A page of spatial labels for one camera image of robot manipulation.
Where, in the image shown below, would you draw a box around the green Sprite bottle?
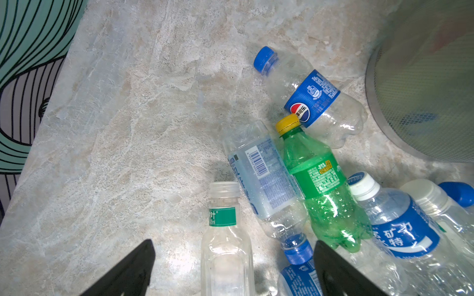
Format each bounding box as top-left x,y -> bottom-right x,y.
275,114 -> 372,253

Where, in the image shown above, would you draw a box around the blue label bottle lower left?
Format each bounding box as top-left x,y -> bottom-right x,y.
277,259 -> 323,296

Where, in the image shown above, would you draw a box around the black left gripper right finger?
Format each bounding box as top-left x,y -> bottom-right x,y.
313,240 -> 386,296

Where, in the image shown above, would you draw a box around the grey mesh waste bin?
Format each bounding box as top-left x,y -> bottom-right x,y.
365,1 -> 474,163

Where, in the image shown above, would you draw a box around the clear square bottle green band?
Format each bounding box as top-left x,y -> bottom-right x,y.
201,181 -> 256,296

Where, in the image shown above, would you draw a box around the clear bottle green white label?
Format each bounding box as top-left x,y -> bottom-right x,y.
400,179 -> 474,263

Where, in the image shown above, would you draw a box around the pepsi bottle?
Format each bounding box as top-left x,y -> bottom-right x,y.
253,46 -> 368,149
438,181 -> 474,208

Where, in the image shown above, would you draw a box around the white cap blue label bottle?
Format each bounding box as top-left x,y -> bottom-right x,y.
348,171 -> 474,296

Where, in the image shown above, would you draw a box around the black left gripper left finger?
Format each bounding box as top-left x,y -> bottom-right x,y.
82,239 -> 156,296

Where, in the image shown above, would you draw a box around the clear bottle light blue label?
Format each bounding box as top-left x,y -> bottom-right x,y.
221,120 -> 315,265

